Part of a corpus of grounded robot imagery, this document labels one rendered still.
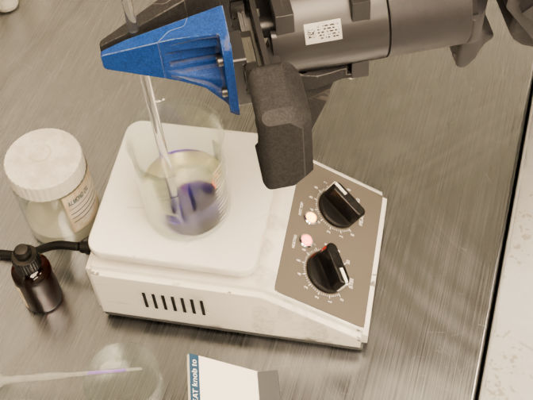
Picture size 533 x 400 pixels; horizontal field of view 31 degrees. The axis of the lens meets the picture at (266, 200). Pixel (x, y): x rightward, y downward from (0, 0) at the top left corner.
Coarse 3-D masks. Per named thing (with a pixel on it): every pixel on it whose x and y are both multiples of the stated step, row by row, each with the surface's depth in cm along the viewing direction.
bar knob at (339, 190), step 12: (324, 192) 72; (336, 192) 71; (348, 192) 71; (324, 204) 71; (336, 204) 71; (348, 204) 71; (324, 216) 71; (336, 216) 71; (348, 216) 71; (360, 216) 71
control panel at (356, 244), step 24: (312, 192) 72; (360, 192) 74; (288, 240) 69; (312, 240) 70; (336, 240) 71; (360, 240) 72; (288, 264) 68; (360, 264) 71; (288, 288) 67; (312, 288) 68; (360, 288) 70; (336, 312) 68; (360, 312) 69
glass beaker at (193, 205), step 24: (144, 120) 63; (168, 120) 65; (192, 120) 65; (216, 120) 63; (144, 144) 65; (168, 144) 67; (192, 144) 67; (216, 144) 65; (144, 168) 66; (192, 168) 60; (216, 168) 62; (144, 192) 63; (168, 192) 61; (192, 192) 62; (216, 192) 64; (168, 216) 64; (192, 216) 64; (216, 216) 65; (192, 240) 66
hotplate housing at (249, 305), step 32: (288, 192) 71; (96, 256) 68; (96, 288) 69; (128, 288) 69; (160, 288) 68; (192, 288) 67; (224, 288) 67; (256, 288) 66; (160, 320) 72; (192, 320) 71; (224, 320) 70; (256, 320) 69; (288, 320) 68; (320, 320) 68
